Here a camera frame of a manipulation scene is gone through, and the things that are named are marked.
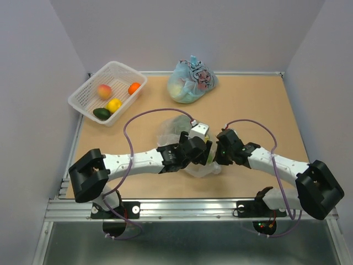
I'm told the clear plastic fruit bag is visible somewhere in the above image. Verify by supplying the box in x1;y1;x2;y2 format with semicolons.
156;115;222;178

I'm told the orange fruit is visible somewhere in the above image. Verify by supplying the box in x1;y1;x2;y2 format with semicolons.
128;82;140;95

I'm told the yellow fruit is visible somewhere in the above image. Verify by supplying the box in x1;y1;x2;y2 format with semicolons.
105;98;122;114

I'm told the dark green avocado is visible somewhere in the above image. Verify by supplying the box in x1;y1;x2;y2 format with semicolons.
93;108;111;121

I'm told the red fruit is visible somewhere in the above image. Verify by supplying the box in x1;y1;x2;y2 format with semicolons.
97;84;112;100

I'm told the green netted melon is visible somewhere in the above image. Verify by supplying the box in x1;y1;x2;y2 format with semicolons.
168;115;191;135

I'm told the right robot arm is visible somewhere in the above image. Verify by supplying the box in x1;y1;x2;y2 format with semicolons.
215;129;344;220

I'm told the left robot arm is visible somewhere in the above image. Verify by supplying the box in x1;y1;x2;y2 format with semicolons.
68;132;212;218

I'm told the blue printed plastic bag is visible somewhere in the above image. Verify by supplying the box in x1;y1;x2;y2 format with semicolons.
167;56;218;104

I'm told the white plastic mesh basket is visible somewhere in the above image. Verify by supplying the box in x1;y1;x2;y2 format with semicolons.
68;61;147;126

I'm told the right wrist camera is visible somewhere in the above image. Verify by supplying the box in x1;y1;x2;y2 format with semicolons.
221;124;235;131

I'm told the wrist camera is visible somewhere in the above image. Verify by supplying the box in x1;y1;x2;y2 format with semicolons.
221;124;235;131
188;120;209;140

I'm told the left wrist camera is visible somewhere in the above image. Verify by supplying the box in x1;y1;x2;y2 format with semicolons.
188;120;209;140

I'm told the aluminium mounting rail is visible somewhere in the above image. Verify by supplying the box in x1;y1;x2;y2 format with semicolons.
45;198;339;221

